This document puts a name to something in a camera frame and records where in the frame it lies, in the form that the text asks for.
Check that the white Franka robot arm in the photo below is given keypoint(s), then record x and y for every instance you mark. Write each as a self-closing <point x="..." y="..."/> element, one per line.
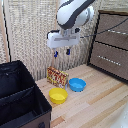
<point x="71" y="13"/>

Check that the black fabric storage bin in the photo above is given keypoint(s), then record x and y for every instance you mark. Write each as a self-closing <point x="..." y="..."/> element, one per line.
<point x="20" y="100"/>

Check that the dark brown drawer cabinet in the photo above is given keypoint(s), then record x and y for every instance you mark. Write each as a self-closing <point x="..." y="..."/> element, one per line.
<point x="90" y="56"/>

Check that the wicker folding screen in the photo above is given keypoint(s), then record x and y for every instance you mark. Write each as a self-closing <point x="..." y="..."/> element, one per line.
<point x="30" y="36"/>

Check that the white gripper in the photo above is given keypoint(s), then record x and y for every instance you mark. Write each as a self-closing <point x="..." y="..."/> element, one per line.
<point x="63" y="38"/>

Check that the red yellow granola bar box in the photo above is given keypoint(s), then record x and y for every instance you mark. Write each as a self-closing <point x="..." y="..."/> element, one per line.
<point x="57" y="77"/>

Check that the blue bowl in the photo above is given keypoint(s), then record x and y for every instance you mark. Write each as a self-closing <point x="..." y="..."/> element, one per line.
<point x="77" y="84"/>

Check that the yellow bowl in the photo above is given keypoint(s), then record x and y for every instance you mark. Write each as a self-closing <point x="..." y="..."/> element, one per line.
<point x="58" y="95"/>

